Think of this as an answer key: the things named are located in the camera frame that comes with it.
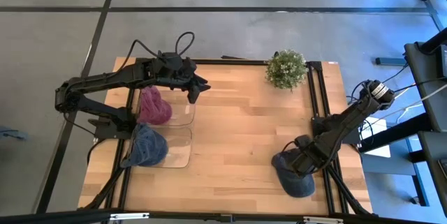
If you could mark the black overhead crossbar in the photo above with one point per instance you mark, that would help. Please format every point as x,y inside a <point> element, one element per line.
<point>52,216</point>

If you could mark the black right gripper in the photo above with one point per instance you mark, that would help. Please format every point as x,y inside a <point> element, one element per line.
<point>311,156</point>

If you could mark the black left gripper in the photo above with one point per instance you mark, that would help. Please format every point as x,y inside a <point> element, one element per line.
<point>178,70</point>

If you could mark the blue desk foot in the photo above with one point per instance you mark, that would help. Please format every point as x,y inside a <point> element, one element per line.
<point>390,61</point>

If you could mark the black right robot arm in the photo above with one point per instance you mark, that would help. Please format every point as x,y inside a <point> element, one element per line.
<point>349,116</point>

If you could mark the dark red cap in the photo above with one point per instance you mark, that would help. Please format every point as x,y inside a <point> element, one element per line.
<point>153,107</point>

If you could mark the black aluminium table frame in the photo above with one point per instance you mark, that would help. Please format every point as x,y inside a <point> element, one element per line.
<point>237,61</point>

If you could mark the white sheet on floor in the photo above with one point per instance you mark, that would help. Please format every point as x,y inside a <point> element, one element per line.
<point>379,140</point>

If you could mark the clear plastic tray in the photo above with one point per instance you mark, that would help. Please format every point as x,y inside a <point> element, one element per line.
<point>183,114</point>
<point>179,147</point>

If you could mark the black desk beam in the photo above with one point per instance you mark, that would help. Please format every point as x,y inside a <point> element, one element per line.
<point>394,133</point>

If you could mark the small green potted plant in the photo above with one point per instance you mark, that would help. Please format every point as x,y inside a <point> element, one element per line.
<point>286,69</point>

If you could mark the silver metal bracket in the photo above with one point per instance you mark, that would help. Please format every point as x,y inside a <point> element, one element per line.
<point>323,220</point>
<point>129,216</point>

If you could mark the dark blue cap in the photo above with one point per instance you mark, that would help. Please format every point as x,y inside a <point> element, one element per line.
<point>291,184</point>
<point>148,147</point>

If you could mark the dark grey desk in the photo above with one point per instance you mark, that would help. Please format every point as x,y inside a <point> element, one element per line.
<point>426,77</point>

